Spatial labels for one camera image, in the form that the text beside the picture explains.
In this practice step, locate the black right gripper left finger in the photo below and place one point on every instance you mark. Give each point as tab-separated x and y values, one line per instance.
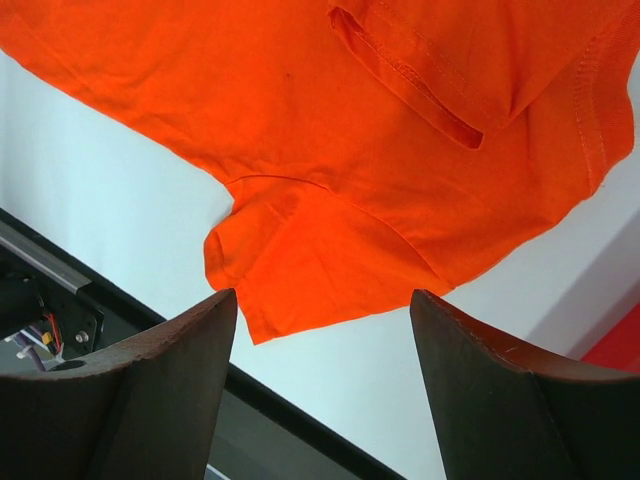
143	408

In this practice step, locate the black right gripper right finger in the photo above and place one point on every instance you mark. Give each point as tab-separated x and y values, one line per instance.
503	408

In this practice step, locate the orange t shirt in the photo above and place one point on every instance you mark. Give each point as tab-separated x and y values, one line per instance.
371	147

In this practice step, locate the red plastic tray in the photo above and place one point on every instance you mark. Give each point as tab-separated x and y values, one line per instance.
620	347

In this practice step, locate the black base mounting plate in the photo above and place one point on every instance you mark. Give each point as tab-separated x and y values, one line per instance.
259	435

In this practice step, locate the aluminium front rail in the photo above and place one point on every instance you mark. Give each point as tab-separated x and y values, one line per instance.
41	260

